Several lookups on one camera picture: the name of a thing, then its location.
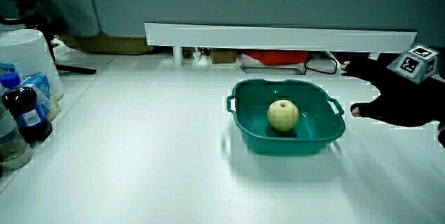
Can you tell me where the person's right hand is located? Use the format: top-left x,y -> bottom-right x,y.
339,44 -> 445,128

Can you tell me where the clear glass jar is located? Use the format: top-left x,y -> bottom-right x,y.
0,101 -> 35,171

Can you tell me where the blue carton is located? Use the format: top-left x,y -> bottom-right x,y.
21,73 -> 54,118

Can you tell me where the white bench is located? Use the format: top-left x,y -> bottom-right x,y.
144,22 -> 418,68

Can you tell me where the dark soda bottle blue cap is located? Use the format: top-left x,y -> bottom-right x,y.
0,72 -> 54,145

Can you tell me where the person's right forearm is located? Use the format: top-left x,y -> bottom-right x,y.
437,122 -> 445,148

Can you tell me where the flat brown cardboard box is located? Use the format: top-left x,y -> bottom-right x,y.
59,33 -> 154,56

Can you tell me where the green plastic basin plate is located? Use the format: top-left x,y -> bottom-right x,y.
226,78 -> 346,155

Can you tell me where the yellow-green apple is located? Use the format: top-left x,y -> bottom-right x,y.
266,99 -> 300,132

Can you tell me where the black cable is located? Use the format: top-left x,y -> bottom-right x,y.
304,55 -> 339,76

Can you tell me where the white tray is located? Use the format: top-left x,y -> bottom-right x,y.
239,61 -> 307,77

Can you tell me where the small cardboard box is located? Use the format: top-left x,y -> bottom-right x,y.
209,49 -> 239,65

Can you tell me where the small grey cabinet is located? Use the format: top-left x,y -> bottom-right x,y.
29,0 -> 102,38

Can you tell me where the orange box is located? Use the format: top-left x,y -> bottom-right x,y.
243,49 -> 310,66

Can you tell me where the white plastic bucket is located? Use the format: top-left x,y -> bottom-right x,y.
0,29 -> 66,102

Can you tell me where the large grey cabinet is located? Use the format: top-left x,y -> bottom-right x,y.
88,0 -> 445,47

